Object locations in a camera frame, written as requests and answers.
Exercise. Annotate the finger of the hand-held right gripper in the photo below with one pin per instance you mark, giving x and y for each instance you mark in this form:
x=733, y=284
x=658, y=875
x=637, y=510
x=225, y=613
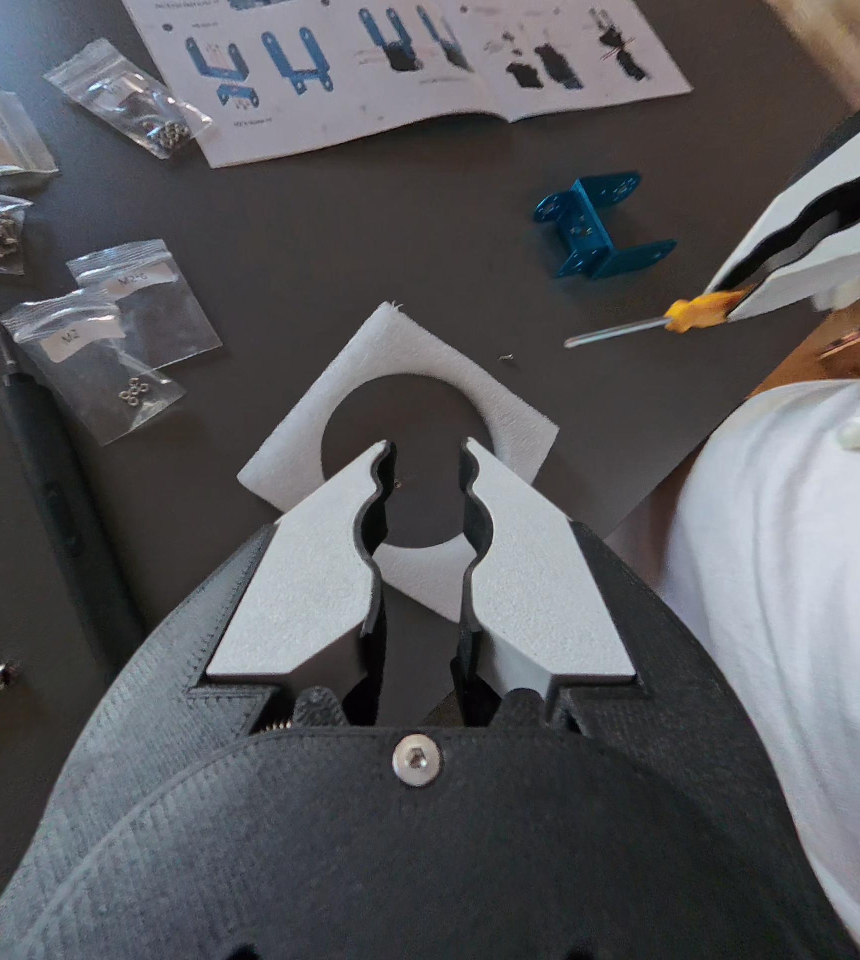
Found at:
x=812, y=274
x=797, y=202

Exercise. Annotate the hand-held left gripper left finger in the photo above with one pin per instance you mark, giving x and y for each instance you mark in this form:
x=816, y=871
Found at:
x=302, y=592

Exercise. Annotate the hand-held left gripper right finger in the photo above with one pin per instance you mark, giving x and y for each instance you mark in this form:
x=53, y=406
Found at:
x=542, y=600

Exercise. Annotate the blue metal bracket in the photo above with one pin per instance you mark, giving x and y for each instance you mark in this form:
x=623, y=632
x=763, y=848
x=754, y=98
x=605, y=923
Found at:
x=587, y=240

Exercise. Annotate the dark grey desk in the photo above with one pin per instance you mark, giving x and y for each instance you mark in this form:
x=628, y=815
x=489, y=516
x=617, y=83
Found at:
x=400, y=225

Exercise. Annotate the person's white shirt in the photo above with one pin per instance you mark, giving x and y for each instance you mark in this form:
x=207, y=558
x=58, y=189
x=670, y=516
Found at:
x=789, y=600

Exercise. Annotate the black pen-shaped screwdriver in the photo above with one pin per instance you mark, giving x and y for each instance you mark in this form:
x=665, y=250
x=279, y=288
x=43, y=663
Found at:
x=62, y=510

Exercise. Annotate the white foam square with hole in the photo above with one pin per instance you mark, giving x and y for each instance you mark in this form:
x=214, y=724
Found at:
x=400, y=337

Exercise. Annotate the scattered small clear hardware bags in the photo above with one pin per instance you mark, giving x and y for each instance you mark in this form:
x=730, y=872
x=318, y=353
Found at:
x=152, y=300

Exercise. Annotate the open instruction booklet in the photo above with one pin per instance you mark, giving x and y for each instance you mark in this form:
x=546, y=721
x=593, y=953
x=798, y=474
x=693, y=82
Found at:
x=415, y=90

